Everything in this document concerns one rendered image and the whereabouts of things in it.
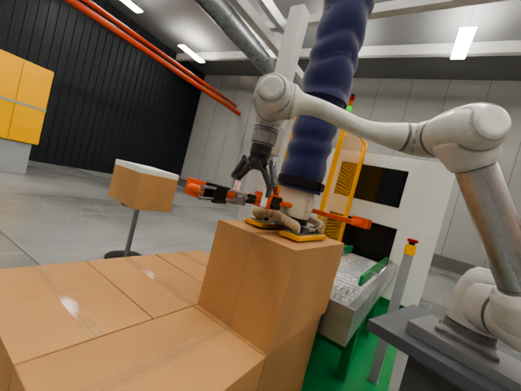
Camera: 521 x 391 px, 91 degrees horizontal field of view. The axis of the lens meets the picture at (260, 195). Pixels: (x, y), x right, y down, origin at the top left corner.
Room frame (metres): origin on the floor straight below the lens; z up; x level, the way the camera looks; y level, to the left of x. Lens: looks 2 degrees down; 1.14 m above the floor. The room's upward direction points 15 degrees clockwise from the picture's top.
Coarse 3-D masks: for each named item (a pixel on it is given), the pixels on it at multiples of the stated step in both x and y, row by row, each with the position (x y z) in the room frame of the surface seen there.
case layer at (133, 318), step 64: (192, 256) 1.75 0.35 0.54; (0, 320) 0.75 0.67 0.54; (64, 320) 0.82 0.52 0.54; (128, 320) 0.91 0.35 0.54; (192, 320) 1.01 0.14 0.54; (0, 384) 0.66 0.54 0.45; (64, 384) 0.61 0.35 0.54; (128, 384) 0.65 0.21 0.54; (192, 384) 0.71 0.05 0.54; (256, 384) 0.89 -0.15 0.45
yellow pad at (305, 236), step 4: (300, 228) 1.14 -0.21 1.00; (280, 232) 1.10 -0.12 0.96; (284, 232) 1.09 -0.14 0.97; (288, 232) 1.10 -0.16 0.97; (292, 232) 1.10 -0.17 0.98; (300, 232) 1.14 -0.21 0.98; (304, 232) 1.19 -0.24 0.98; (308, 232) 1.23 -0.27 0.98; (312, 232) 1.26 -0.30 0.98; (284, 236) 1.09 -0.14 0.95; (288, 236) 1.07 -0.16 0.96; (292, 236) 1.06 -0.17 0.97; (296, 236) 1.06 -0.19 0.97; (300, 236) 1.08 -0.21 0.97; (304, 236) 1.11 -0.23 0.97; (308, 236) 1.14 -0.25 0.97; (312, 236) 1.18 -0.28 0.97; (316, 236) 1.21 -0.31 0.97; (320, 236) 1.25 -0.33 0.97; (324, 236) 1.30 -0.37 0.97; (296, 240) 1.05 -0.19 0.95; (300, 240) 1.06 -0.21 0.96; (304, 240) 1.10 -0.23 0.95
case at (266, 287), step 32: (224, 224) 1.12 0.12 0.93; (224, 256) 1.09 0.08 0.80; (256, 256) 1.00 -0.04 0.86; (288, 256) 0.93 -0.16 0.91; (320, 256) 1.13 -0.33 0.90; (224, 288) 1.07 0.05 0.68; (256, 288) 0.98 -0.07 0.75; (288, 288) 0.93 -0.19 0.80; (320, 288) 1.24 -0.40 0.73; (224, 320) 1.04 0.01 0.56; (256, 320) 0.96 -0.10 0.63; (288, 320) 1.00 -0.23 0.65
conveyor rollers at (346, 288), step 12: (348, 252) 3.53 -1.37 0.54; (348, 264) 2.82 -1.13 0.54; (360, 264) 2.93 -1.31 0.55; (372, 264) 3.11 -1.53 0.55; (336, 276) 2.18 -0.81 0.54; (348, 276) 2.29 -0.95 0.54; (372, 276) 2.52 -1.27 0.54; (336, 288) 1.90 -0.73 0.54; (348, 288) 1.95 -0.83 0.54; (360, 288) 2.00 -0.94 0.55; (348, 300) 1.68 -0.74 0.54
